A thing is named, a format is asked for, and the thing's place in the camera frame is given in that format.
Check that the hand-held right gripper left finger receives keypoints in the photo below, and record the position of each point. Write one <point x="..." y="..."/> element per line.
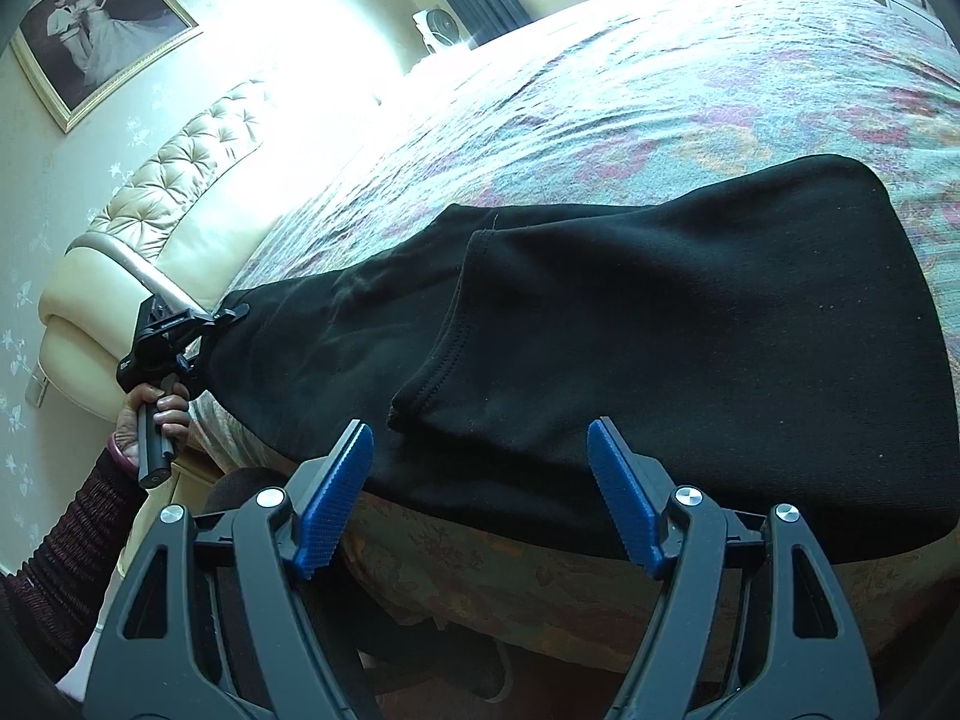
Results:
<point x="334" y="499"/>

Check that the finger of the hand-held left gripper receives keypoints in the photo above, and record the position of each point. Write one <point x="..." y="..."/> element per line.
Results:
<point x="225" y="313"/>

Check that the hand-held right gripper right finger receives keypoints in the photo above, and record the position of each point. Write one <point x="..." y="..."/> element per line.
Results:
<point x="626" y="499"/>

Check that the black pants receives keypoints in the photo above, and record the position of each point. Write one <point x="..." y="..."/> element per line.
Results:
<point x="637" y="352"/>

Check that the person's left forearm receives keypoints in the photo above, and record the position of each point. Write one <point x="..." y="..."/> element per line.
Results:
<point x="75" y="540"/>

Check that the person's left hand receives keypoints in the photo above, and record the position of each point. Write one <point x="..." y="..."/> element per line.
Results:
<point x="161" y="416"/>

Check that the cream tufted headboard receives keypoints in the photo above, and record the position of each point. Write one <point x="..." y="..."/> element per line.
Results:
<point x="187" y="165"/>

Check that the white fan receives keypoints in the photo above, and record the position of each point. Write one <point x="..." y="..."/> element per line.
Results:
<point x="439" y="30"/>

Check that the bed with floral cover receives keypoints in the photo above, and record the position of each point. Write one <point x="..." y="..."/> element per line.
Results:
<point x="600" y="90"/>

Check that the framed wall picture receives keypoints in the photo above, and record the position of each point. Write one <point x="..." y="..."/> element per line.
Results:
<point x="97" y="30"/>

